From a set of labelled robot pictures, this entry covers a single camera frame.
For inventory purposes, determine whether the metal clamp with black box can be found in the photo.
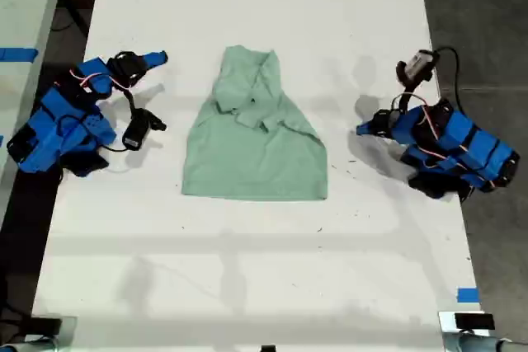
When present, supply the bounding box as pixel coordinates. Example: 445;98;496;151
29;315;79;345
437;310;497;345

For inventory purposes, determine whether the black camera box white label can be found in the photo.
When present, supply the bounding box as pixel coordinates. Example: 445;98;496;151
395;49;440;90

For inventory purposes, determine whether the grey metal pipe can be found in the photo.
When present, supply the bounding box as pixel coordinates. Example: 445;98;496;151
0;336;57;352
443;332;528;352

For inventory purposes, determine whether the pale green T-shirt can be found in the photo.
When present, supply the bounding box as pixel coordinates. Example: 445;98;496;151
181;45;329;203

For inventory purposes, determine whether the white side table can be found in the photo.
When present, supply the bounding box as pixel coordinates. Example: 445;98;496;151
0;0;69;223

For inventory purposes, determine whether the short blue tape strip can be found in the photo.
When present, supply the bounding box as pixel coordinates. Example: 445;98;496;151
456;287;481;304

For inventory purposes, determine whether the short black camera stalk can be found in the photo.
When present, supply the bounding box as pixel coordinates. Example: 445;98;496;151
123;87;139;116
398;87;416;114

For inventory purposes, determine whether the long blue tape strip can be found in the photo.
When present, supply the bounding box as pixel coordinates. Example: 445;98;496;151
0;47;40;64

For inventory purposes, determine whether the thin black floor cable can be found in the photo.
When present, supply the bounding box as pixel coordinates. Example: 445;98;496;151
49;0;91;40

